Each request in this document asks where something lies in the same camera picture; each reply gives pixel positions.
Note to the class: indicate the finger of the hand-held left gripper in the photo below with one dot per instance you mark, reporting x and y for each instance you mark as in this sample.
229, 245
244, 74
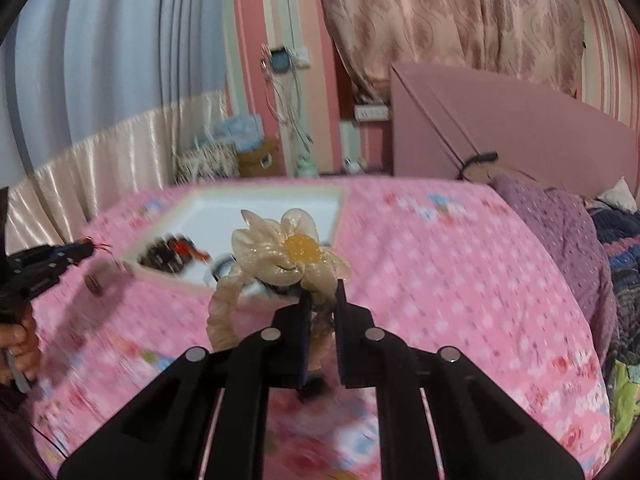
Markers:
65, 255

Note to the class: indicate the purple dotted blanket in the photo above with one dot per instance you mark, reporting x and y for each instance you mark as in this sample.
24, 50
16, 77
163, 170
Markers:
560, 230

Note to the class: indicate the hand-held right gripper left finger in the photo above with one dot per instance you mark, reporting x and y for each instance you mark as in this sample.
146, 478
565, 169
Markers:
300, 340

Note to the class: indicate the green printed cloth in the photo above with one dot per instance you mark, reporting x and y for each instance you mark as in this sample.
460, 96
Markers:
622, 400

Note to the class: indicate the cream satin curtain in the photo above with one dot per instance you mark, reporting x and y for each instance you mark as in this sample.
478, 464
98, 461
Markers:
125, 150

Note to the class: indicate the pink padded headboard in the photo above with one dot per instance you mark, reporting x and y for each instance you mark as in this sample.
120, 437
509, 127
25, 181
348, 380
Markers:
525, 125

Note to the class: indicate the shallow white tray box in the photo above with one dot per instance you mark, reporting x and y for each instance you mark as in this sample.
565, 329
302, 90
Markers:
215, 210

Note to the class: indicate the pink floral bedsheet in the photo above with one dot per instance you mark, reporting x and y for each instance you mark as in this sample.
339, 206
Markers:
450, 285

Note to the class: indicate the dark patterned quilt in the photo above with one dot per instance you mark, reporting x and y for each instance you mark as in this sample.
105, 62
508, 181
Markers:
620, 250

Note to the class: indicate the white pillow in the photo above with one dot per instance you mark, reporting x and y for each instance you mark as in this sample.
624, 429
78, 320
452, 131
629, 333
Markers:
620, 195

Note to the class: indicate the beige patterned curtain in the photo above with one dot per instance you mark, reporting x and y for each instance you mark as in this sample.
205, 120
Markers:
450, 20

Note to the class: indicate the wall socket with chargers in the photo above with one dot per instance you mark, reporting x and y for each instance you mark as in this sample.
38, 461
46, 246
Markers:
280, 59

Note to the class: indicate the brown cardboard box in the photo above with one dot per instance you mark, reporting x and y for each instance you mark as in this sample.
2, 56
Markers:
260, 157

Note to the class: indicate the black and white patterned bag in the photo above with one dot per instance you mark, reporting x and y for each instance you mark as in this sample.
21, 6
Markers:
207, 162

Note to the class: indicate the cream flower scrunchie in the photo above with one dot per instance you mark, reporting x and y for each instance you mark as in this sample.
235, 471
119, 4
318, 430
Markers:
265, 245

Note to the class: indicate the light blue gift bag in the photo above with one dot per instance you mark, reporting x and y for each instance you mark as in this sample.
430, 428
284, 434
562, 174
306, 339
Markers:
240, 130

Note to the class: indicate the light blue curtain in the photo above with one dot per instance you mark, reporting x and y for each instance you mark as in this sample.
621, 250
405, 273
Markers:
125, 35

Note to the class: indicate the white power strip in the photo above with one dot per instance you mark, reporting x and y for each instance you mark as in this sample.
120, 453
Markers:
372, 112

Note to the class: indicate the person's left hand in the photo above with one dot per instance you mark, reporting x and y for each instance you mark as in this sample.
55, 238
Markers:
25, 345

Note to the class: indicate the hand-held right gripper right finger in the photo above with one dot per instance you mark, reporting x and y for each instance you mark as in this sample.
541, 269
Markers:
342, 350

